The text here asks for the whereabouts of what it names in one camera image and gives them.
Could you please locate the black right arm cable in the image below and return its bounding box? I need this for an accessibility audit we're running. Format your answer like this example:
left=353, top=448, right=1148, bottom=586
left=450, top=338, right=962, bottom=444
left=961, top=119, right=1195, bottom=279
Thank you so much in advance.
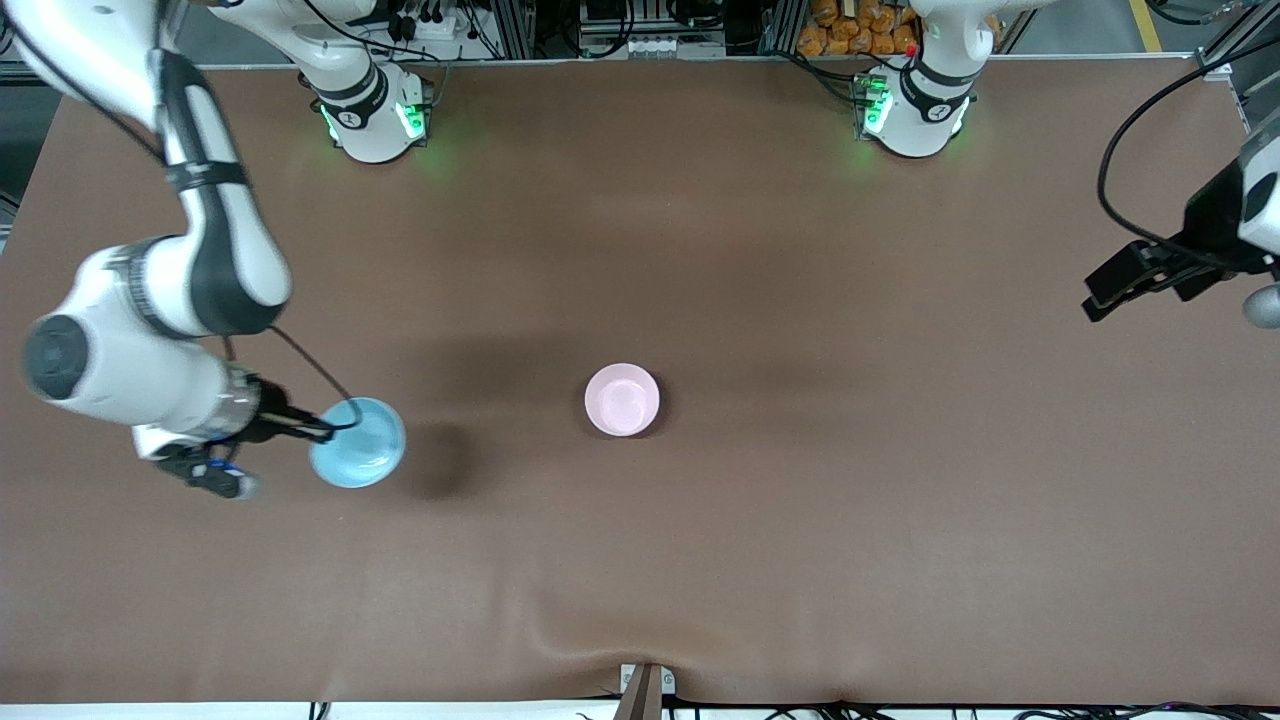
left=222, top=325, right=364, bottom=434

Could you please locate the brown table mat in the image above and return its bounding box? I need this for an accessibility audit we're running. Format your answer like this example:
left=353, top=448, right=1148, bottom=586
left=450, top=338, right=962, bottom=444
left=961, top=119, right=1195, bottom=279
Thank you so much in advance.
left=0, top=57, right=1280, bottom=706

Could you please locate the aluminium frame rail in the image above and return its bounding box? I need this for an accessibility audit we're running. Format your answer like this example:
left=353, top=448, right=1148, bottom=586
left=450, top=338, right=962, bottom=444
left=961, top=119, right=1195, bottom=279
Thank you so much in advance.
left=1195, top=0, right=1280, bottom=131

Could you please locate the pink bowl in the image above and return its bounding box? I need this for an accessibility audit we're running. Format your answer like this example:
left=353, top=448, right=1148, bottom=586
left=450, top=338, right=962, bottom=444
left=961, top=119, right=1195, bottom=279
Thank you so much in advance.
left=584, top=362, right=661, bottom=438

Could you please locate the aluminium frame post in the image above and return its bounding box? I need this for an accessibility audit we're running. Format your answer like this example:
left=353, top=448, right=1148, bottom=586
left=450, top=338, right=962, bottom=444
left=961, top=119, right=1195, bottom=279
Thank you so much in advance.
left=760, top=0, right=807, bottom=57
left=490, top=0, right=539, bottom=59

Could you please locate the blue bowl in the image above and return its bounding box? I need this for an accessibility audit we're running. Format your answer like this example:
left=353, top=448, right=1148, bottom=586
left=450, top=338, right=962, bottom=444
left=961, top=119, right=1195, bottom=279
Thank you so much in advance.
left=308, top=396, right=407, bottom=490

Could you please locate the white multi-port box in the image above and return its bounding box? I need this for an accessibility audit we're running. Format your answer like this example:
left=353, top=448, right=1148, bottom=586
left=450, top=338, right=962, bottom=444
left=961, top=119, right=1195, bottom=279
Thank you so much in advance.
left=623, top=35, right=728, bottom=60

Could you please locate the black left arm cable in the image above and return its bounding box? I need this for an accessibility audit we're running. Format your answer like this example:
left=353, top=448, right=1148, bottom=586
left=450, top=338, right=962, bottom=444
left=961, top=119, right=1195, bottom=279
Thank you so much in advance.
left=1096, top=40, right=1280, bottom=269

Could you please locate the orange snack pile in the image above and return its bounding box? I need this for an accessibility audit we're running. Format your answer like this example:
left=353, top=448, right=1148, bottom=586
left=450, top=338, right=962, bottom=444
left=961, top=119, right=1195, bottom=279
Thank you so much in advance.
left=797, top=0, right=1001, bottom=58

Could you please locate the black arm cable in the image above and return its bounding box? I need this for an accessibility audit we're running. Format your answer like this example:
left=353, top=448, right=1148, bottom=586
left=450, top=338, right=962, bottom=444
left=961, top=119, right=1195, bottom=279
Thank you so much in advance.
left=1096, top=40, right=1280, bottom=269
left=222, top=325, right=364, bottom=434

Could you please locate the white power strip with plugs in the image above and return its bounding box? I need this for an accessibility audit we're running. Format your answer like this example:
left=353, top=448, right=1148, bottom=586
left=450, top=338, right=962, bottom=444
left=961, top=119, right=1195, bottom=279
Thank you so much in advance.
left=385, top=0, right=473, bottom=43

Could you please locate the grey metal clamp bracket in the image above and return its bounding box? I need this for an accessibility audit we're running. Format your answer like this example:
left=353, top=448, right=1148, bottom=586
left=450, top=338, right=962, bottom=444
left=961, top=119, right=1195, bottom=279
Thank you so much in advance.
left=618, top=663, right=677, bottom=697

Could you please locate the brown mount bar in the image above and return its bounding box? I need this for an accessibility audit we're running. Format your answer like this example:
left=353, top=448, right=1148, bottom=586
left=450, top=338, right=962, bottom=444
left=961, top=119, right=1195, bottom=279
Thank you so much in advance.
left=612, top=665, right=665, bottom=720

